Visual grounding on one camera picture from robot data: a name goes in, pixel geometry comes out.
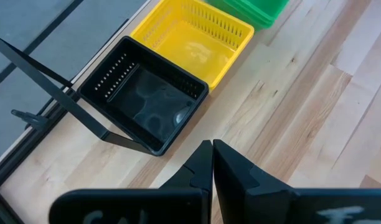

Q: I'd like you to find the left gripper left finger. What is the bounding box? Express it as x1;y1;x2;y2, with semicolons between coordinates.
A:
49;139;214;224

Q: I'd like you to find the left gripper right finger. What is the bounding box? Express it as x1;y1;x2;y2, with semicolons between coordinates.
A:
213;139;381;224

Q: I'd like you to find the black plastic basket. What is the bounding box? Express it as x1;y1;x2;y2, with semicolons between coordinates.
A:
77;35;209;157

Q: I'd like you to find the black table clamp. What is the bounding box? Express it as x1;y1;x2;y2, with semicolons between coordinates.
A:
10;108;50;130

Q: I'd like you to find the black aluminium table frame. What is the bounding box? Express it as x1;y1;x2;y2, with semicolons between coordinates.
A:
0;17;131;224

